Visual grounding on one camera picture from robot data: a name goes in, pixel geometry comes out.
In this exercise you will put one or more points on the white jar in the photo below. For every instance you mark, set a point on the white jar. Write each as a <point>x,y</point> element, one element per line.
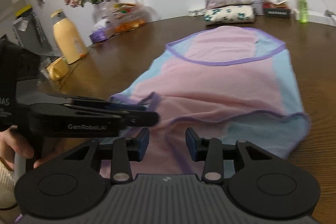
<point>258,7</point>

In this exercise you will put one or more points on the black patterned box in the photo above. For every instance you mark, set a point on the black patterned box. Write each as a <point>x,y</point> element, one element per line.
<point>277,12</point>

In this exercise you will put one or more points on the person's left hand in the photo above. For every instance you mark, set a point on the person's left hand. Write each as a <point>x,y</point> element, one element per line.
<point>9,142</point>

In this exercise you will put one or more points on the long white power strip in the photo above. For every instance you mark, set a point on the long white power strip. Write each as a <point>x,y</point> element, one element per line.
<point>319,18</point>

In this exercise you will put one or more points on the grey charger plug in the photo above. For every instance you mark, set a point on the grey charger plug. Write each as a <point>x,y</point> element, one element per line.
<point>329,13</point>

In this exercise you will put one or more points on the yellow cup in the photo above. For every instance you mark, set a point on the yellow cup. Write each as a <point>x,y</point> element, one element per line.
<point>58,69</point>

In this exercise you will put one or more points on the pink and blue garment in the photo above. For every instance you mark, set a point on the pink and blue garment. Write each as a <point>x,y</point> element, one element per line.
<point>210,82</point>

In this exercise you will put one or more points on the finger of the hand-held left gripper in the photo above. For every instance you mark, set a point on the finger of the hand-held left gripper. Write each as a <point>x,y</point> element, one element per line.
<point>123,106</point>
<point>144,118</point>

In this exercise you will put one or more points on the cream flower print garment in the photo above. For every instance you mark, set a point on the cream flower print garment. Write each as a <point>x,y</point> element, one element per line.
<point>228,14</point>

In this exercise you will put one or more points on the dark machine with yellow label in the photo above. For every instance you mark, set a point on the dark machine with yellow label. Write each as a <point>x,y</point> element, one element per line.
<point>31,29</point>

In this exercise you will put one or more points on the green spray bottle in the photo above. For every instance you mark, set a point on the green spray bottle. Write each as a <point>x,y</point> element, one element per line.
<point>303,10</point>

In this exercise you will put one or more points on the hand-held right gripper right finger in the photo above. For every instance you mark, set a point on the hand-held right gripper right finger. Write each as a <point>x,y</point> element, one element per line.
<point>191,146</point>

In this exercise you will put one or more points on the small white power strip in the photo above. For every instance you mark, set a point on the small white power strip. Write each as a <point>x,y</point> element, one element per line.
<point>197,12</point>

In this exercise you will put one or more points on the purple tissue pack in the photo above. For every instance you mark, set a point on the purple tissue pack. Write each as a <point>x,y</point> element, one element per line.
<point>101,33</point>

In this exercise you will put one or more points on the clear plastic snack bag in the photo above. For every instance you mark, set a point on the clear plastic snack bag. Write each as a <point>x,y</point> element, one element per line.
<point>126,10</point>

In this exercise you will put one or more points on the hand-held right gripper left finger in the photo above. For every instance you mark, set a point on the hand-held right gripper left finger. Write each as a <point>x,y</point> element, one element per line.
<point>143,145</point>

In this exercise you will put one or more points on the pile of orange sweets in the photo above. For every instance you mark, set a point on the pile of orange sweets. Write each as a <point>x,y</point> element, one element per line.
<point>130,25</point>

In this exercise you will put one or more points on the glass vase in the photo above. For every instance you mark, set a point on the glass vase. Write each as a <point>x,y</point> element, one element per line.
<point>103,12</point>

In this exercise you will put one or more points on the yellow thermos bottle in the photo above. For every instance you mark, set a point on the yellow thermos bottle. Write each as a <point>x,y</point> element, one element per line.
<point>68,40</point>

